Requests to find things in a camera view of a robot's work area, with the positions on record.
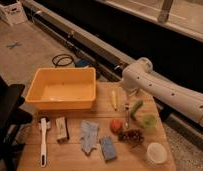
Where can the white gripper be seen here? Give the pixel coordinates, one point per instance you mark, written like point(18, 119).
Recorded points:
point(130, 90)

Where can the small yellow banana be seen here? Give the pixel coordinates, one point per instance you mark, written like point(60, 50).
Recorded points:
point(114, 99)

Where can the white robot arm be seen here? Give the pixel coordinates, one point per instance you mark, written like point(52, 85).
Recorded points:
point(138, 75)

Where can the yellow plastic tray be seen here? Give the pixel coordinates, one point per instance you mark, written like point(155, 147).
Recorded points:
point(62, 88)

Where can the green cucumber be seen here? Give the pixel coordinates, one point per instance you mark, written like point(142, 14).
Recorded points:
point(134, 109)

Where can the green plastic cup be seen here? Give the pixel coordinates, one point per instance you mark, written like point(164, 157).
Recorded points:
point(148, 121)

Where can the red orange fruit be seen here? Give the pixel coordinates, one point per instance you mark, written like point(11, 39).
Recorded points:
point(116, 126)

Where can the bunch of dark grapes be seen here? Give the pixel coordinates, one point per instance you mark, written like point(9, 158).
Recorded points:
point(133, 135)

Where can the blue round object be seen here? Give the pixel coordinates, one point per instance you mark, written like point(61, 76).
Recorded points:
point(82, 63)

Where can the light blue cloth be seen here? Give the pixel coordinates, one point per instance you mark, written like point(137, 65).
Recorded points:
point(89, 133)

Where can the blue sponge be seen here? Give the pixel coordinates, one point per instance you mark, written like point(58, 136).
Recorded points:
point(107, 148)

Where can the white bowl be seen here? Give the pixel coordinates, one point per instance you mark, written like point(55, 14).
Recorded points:
point(156, 153)

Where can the small cardboard box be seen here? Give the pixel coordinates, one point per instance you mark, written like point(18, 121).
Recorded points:
point(61, 130)

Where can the white dish brush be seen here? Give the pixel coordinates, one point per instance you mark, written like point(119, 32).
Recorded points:
point(44, 126)

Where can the black chair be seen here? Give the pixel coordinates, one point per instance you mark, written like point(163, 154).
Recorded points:
point(11, 119)

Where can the white storage box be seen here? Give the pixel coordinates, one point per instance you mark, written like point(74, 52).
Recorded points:
point(13, 14)

